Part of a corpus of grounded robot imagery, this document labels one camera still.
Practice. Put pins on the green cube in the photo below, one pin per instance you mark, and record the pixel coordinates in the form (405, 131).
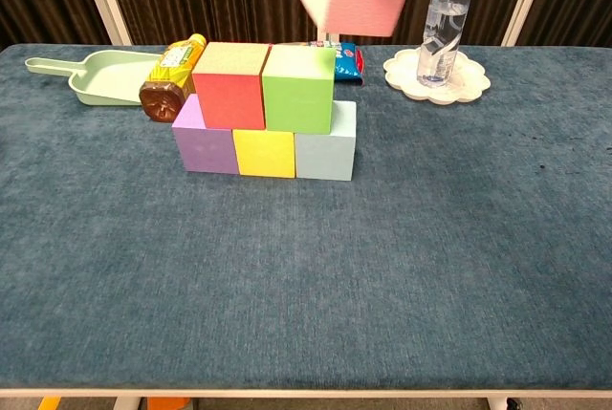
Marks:
(296, 104)

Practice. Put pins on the white cube block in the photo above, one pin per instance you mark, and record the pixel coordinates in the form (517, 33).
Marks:
(325, 157)

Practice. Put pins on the red block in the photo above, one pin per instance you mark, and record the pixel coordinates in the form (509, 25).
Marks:
(232, 99)

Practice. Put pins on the yellow cube block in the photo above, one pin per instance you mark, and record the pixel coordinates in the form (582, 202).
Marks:
(265, 154)

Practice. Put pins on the purple cube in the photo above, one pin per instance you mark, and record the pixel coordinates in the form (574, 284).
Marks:
(205, 149)

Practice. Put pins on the clear plastic water bottle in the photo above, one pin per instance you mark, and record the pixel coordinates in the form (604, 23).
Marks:
(444, 23)

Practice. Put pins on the white flower-shaped plate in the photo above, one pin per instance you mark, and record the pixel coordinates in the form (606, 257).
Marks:
(401, 71)

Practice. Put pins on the blue and red snack bag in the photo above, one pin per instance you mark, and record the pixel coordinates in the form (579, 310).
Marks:
(349, 66)

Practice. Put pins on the tea bottle with yellow label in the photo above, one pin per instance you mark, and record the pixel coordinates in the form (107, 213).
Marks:
(172, 68)

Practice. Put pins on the mint green plastic dustpan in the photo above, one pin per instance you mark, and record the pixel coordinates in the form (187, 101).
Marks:
(105, 80)

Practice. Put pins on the blue fabric table cloth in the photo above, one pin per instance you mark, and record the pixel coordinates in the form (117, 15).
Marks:
(287, 309)

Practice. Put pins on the black caster wheel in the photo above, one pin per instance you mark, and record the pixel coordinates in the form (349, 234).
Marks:
(514, 404)

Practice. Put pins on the orange plastic object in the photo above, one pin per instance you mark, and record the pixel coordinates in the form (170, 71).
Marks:
(167, 404)

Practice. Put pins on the yellow floor tape strip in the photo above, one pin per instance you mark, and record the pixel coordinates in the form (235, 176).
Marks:
(49, 404)

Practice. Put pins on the white table frame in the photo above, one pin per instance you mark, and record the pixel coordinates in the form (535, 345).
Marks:
(306, 394)

